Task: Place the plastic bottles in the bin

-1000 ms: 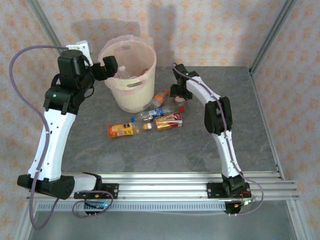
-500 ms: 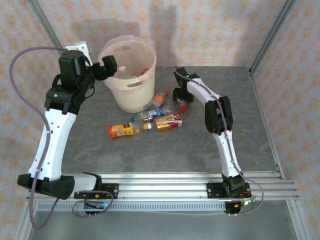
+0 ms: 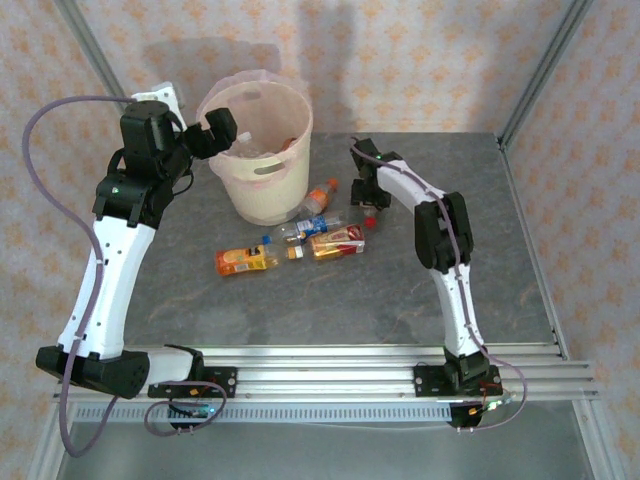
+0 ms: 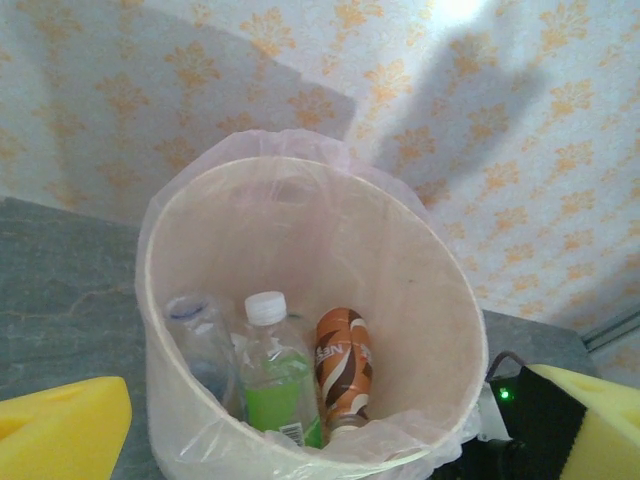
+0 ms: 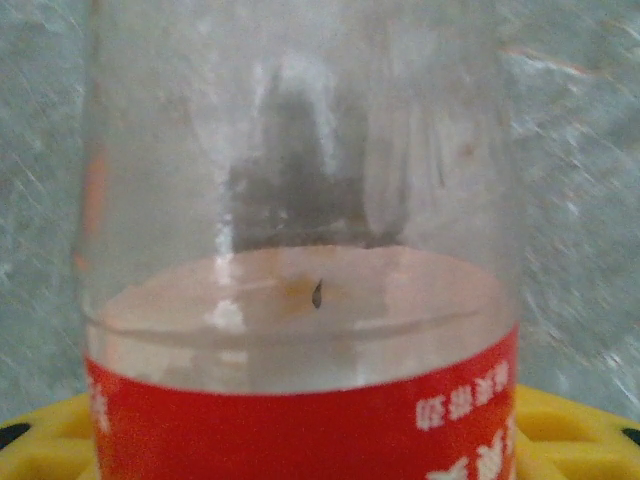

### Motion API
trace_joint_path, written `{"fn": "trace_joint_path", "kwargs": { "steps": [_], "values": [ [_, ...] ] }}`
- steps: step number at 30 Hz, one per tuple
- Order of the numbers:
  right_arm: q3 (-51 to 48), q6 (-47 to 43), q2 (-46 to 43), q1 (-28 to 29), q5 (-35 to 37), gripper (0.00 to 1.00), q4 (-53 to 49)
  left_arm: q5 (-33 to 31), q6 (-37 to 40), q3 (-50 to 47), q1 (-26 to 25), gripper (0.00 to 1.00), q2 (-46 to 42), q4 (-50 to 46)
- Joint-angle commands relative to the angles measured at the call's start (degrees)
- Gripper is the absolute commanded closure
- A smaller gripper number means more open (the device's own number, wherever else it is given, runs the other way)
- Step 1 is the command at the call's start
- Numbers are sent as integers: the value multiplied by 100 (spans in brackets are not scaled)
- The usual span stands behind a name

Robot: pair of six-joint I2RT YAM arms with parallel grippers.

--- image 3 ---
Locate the clear plastic bottle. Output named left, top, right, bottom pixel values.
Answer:
left=219, top=131, right=274, bottom=162

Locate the yellow tea bottle red label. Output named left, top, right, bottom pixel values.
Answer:
left=308, top=223, right=367, bottom=262

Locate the clear bottle blue yellow label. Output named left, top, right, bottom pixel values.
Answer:
left=276, top=212, right=348, bottom=242

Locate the orange juice plastic bottle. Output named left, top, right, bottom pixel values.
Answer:
left=214, top=244, right=306, bottom=279

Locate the cream plastic bin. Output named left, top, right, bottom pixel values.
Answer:
left=196, top=69, right=315, bottom=227

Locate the clear bottle orange label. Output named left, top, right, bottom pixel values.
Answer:
left=298, top=177, right=342, bottom=217

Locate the floral patterned backdrop cloth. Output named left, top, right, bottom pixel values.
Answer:
left=0, top=0, right=640, bottom=480

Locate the small circuit board green LED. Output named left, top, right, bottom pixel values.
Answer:
left=467, top=397, right=517, bottom=416
left=167, top=402, right=221, bottom=420

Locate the grey metal lower panel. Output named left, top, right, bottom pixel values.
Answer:
left=57, top=422, right=596, bottom=480

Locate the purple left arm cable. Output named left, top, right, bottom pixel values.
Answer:
left=22, top=96, right=229, bottom=459

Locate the aluminium frame post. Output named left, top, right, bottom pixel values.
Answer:
left=53, top=0, right=131, bottom=104
left=496, top=0, right=596, bottom=152

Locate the aluminium table side rail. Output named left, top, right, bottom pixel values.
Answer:
left=497, top=134, right=571, bottom=361

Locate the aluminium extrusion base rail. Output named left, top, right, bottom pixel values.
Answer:
left=53, top=343, right=600, bottom=402

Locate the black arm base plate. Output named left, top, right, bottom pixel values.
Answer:
left=147, top=366, right=239, bottom=400
left=413, top=364, right=502, bottom=400

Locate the grey slotted cable duct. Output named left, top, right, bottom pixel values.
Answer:
left=74, top=403, right=454, bottom=425

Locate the aluminium frame leg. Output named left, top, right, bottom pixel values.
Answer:
left=27, top=399, right=76, bottom=480
left=572, top=399, right=619, bottom=480

